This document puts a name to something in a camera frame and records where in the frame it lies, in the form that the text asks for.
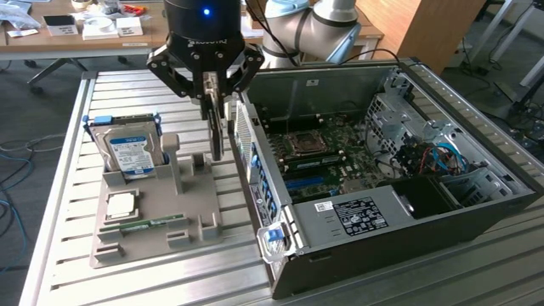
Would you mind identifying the blue floor cable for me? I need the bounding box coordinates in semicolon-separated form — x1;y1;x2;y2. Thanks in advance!
0;152;35;275

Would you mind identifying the loose green RAM stick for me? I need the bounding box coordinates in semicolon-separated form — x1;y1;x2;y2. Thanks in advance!
100;214;188;232

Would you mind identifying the blue wire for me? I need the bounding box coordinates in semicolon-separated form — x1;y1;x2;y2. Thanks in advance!
424;142;471;175

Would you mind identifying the blue expansion slot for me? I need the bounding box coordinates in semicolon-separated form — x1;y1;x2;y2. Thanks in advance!
286;177;332;189

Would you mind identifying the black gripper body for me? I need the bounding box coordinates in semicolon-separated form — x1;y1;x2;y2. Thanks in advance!
163;0;247;74

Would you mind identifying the black cable over case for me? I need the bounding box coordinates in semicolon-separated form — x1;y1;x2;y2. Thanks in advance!
359;47;426;68

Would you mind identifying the white desk frame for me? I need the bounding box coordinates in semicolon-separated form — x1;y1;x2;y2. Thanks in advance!
467;0;544;87

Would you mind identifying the metal CPU socket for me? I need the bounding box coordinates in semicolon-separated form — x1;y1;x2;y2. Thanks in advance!
283;130;330;157

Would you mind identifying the red wire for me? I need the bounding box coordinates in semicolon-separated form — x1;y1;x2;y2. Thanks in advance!
419;148;447;175

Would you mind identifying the silver CPU chip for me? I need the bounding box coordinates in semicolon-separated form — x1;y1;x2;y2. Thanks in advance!
104;193;138;219

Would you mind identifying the hard disk with blue carrier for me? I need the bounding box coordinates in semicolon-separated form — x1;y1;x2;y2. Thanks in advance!
82;111;170;181

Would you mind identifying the white label card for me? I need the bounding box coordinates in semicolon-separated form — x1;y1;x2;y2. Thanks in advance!
6;28;40;38

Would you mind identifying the orange small item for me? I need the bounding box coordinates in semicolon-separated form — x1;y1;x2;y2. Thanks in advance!
122;3;150;16

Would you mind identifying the white box with black top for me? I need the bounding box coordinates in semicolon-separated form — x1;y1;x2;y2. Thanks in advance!
44;15;80;37

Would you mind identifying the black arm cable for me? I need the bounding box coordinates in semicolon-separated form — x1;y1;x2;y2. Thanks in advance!
244;0;302;63

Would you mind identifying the green motherboard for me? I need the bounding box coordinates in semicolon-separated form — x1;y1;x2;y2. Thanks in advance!
266;113;410;205

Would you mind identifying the wooden desk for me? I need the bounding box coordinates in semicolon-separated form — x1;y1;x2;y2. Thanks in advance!
0;0;386;94

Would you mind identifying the white floor cable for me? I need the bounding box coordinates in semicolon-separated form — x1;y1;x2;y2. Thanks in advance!
0;133;67;153

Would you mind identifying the white labelled box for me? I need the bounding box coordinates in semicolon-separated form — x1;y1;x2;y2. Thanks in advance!
115;17;144;38

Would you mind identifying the grey parts rack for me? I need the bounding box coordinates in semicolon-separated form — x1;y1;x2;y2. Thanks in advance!
88;133;227;270

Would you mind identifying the white tape roll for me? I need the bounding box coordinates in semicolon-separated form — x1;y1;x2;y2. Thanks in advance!
84;17;115;33

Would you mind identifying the flat white box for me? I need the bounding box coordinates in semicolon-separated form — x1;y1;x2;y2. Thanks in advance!
82;28;122;41

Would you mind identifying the black open PC case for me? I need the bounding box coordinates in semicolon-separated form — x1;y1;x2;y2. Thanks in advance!
224;57;540;300

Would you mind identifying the wooden cabinet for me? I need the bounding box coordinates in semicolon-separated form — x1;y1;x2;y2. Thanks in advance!
355;0;488;75

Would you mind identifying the blue case latch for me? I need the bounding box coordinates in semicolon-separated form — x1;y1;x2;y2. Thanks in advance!
263;222;286;246

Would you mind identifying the silver disk bay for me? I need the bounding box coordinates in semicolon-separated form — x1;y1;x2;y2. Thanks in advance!
440;167;515;208

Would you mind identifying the grey power supply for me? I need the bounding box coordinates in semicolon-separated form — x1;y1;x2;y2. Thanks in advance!
291;186;416;251

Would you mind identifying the black graphics card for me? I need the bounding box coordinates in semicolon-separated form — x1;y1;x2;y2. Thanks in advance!
199;71;227;163

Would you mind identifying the clear plastic bag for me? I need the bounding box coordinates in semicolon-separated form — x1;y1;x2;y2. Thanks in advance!
0;0;42;29

